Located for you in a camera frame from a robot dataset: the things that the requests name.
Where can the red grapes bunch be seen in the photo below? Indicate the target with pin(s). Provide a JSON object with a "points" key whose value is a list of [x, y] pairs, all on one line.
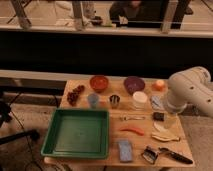
{"points": [[72, 96]]}

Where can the small metal cup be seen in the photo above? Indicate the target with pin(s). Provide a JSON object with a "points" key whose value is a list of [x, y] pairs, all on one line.
{"points": [[114, 100]]}

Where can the red chili pepper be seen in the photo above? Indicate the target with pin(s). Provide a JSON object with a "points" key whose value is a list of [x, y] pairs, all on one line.
{"points": [[133, 129]]}

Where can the green plastic tray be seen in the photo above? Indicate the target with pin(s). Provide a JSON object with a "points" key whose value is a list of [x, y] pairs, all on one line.
{"points": [[77, 134]]}

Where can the orange fruit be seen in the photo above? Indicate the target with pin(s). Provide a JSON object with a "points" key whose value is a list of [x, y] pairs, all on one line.
{"points": [[159, 85]]}

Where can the purple bowl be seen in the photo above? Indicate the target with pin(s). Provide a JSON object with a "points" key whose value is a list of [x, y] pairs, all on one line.
{"points": [[133, 84]]}

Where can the blue sponge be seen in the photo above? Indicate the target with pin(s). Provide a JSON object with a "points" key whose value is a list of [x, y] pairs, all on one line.
{"points": [[125, 151]]}

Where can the small black block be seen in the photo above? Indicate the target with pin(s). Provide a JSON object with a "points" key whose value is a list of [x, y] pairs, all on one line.
{"points": [[158, 116]]}

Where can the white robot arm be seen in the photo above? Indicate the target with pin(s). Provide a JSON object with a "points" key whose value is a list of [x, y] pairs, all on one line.
{"points": [[187, 86]]}

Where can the black handled knife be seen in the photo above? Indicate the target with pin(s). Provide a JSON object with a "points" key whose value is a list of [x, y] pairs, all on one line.
{"points": [[175, 156]]}

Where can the clear plastic cup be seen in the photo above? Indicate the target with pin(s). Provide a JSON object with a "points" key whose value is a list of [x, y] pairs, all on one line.
{"points": [[139, 99]]}

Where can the blue folded cloth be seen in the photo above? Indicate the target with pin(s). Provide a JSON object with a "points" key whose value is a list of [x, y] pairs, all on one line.
{"points": [[156, 103]]}

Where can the blue plastic cup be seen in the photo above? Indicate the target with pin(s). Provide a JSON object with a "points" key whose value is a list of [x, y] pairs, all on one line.
{"points": [[93, 100]]}

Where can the black chair base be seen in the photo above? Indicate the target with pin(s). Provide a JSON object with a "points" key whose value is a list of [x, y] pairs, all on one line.
{"points": [[8, 130]]}

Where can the orange bowl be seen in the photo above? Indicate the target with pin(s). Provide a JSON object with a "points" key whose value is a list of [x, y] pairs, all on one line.
{"points": [[99, 83]]}

